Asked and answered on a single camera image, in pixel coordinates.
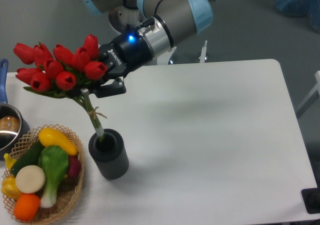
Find blue plastic bag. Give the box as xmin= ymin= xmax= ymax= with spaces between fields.
xmin=272 ymin=0 xmax=320 ymax=33

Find woven wicker basket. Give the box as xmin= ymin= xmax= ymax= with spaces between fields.
xmin=0 ymin=124 xmax=85 ymax=225

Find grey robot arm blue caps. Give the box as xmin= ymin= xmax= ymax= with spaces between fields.
xmin=83 ymin=0 xmax=217 ymax=98

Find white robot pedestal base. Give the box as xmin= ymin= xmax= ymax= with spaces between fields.
xmin=108 ymin=5 xmax=209 ymax=66

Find steel pot blue handle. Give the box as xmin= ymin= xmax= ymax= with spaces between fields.
xmin=0 ymin=58 xmax=30 ymax=161

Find green bok choy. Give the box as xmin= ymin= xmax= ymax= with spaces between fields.
xmin=38 ymin=145 xmax=69 ymax=209

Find yellow banana tip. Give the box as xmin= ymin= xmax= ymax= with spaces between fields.
xmin=3 ymin=153 xmax=17 ymax=171

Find dark green cucumber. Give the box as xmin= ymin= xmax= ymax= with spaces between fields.
xmin=10 ymin=140 xmax=45 ymax=176

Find orange fruit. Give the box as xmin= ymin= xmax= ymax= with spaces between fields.
xmin=13 ymin=193 xmax=40 ymax=222

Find round cream white radish slice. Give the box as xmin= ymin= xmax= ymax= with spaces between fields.
xmin=15 ymin=165 xmax=46 ymax=194

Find black device at table edge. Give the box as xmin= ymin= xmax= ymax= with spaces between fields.
xmin=301 ymin=188 xmax=320 ymax=214

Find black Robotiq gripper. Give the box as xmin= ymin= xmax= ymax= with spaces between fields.
xmin=80 ymin=27 xmax=153 ymax=98

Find yellow bell pepper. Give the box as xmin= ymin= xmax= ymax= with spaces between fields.
xmin=1 ymin=175 xmax=23 ymax=200

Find yellow squash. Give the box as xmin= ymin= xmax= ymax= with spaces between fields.
xmin=38 ymin=127 xmax=79 ymax=156

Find dark grey ribbed vase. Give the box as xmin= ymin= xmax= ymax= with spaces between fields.
xmin=88 ymin=128 xmax=129 ymax=180

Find red tulip bouquet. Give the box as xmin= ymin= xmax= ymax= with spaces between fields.
xmin=13 ymin=34 xmax=107 ymax=140

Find white furniture frame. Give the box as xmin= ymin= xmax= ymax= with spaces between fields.
xmin=295 ymin=70 xmax=320 ymax=119

